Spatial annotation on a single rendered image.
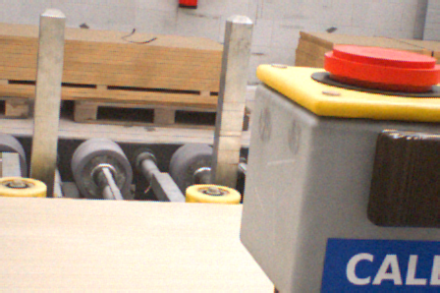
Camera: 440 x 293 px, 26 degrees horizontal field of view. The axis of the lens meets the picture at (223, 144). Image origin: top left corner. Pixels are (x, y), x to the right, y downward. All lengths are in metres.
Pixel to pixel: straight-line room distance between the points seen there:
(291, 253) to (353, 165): 0.03
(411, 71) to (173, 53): 6.03
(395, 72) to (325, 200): 0.05
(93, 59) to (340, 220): 5.96
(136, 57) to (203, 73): 0.48
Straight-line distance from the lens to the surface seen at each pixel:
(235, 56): 1.43
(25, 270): 1.03
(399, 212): 0.29
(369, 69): 0.31
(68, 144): 1.95
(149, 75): 6.32
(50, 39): 1.38
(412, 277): 0.31
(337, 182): 0.29
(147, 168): 1.87
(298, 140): 0.30
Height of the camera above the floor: 1.26
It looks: 12 degrees down
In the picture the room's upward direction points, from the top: 6 degrees clockwise
